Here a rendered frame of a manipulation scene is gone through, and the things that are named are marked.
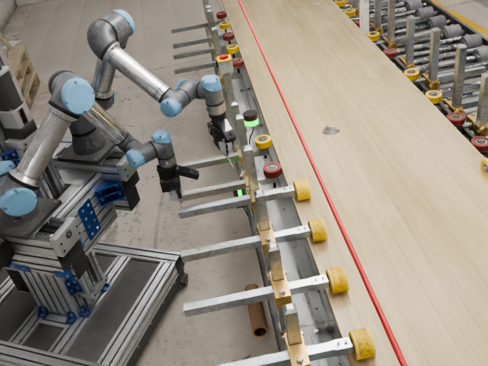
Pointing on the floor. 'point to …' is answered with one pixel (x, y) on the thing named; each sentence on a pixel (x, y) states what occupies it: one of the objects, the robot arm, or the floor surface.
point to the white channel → (364, 16)
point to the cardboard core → (257, 315)
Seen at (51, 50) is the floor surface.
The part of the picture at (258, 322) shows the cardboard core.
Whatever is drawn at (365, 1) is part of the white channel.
